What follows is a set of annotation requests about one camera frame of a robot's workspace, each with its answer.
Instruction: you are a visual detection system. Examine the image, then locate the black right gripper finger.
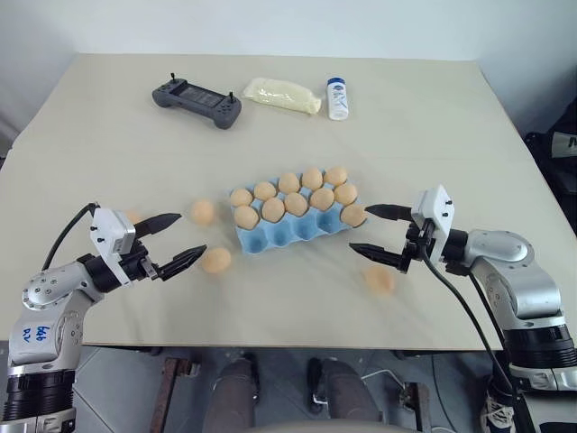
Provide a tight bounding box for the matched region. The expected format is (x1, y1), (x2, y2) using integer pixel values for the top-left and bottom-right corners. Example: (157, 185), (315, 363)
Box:
(364, 203), (414, 222)
(348, 242), (409, 274)

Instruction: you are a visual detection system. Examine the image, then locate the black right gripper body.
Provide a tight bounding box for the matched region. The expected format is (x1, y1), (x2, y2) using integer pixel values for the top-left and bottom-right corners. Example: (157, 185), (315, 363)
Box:
(401, 219), (436, 272)

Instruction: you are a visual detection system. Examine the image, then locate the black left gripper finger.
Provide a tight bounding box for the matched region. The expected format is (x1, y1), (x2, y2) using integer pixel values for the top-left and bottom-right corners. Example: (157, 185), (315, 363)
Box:
(133, 212), (183, 239)
(156, 244), (209, 281)

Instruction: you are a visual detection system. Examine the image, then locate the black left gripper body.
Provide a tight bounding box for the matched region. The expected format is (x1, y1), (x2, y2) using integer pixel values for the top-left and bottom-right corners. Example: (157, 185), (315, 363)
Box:
(119, 243), (160, 283)

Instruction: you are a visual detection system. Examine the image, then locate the blue egg carton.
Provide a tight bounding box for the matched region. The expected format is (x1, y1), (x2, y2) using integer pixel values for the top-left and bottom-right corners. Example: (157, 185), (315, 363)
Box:
(226, 179), (369, 255)

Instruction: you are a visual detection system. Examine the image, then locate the white bottle with blue label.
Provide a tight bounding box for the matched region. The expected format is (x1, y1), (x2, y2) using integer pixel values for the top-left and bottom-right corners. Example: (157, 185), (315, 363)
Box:
(325, 77), (353, 122)

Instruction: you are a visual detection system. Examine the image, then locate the grey handheld remote controller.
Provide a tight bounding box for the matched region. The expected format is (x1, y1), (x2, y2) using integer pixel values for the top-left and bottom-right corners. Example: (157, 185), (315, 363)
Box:
(151, 72), (243, 130)

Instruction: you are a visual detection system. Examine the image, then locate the rusty metal table leg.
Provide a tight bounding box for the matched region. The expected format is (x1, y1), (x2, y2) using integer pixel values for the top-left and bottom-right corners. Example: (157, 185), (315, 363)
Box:
(399, 382), (435, 433)
(150, 357), (200, 433)

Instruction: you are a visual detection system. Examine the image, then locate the dark rounded robot leg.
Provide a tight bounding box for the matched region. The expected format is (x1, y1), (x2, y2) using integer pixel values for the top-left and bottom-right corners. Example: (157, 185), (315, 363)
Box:
(210, 355), (263, 428)
(307, 357), (385, 426)

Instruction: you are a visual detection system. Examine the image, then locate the clear bag of rice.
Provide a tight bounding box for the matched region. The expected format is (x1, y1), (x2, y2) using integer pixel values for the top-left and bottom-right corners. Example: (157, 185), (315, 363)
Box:
(243, 77), (324, 116)

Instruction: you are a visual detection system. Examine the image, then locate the black bag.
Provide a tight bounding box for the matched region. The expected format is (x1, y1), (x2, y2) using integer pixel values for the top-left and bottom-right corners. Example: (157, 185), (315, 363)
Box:
(524, 102), (577, 220)

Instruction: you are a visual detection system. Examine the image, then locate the white sneaker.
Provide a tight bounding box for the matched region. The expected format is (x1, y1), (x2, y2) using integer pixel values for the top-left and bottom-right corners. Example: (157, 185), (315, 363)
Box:
(479, 382), (516, 430)

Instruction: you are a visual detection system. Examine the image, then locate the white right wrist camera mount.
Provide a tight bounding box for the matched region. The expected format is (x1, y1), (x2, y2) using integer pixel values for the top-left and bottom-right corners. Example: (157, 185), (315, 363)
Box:
(410, 183), (456, 263)

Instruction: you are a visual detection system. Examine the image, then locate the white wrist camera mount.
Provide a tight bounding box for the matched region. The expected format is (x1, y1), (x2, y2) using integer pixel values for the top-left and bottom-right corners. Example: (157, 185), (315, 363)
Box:
(88, 207), (137, 288)
(410, 183), (456, 263)

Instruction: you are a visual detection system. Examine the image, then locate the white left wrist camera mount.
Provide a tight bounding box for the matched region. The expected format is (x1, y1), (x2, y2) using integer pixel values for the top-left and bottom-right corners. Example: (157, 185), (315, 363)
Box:
(88, 207), (137, 288)

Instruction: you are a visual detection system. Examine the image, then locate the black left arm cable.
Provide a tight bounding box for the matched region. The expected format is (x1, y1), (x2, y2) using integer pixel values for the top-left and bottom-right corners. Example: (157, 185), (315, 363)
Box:
(41, 202), (101, 272)

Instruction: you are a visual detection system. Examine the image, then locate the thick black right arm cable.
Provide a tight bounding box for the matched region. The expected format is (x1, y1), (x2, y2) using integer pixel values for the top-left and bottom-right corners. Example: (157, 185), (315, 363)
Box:
(422, 245), (519, 433)

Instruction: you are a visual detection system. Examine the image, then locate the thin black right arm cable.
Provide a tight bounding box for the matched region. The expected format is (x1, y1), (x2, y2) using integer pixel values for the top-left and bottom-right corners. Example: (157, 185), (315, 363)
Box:
(467, 271), (517, 393)

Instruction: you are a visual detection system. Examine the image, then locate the thin white cable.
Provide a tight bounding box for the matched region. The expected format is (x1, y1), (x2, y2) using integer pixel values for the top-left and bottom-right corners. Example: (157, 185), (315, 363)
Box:
(359, 368), (398, 385)

